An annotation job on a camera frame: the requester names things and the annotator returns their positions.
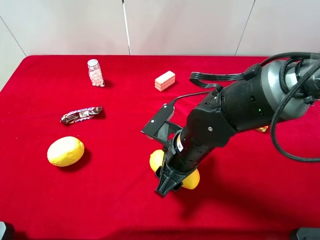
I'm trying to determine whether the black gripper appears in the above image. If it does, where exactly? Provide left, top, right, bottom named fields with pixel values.
left=155, top=128, right=217, bottom=198

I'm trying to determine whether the toy sandwich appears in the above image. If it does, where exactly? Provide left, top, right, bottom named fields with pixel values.
left=255, top=126, right=269, bottom=133

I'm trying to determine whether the pink white wafer block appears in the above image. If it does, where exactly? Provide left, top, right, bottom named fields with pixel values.
left=154, top=70, right=176, bottom=92

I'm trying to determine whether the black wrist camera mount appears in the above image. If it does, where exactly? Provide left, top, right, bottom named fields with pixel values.
left=141, top=102, right=182, bottom=148

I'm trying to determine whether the glass bottle of white pills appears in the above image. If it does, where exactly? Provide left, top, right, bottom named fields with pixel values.
left=87, top=59, right=105, bottom=88

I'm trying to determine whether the black braided cable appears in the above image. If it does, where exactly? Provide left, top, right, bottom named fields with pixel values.
left=188, top=51, right=320, bottom=164

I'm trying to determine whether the yellow toy mango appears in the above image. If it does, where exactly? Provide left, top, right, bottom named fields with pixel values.
left=149, top=149, right=200, bottom=190

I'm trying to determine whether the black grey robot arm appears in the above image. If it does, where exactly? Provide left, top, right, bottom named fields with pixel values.
left=143, top=52, right=320, bottom=197

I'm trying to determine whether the red velvet tablecloth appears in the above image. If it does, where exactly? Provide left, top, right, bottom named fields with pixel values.
left=0, top=55, right=320, bottom=240

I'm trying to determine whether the brown chocolate bar wrapper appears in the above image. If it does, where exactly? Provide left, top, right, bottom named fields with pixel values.
left=60, top=106, right=103, bottom=125

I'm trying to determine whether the yellow toy lemon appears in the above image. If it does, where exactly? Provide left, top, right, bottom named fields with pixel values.
left=47, top=136, right=85, bottom=167

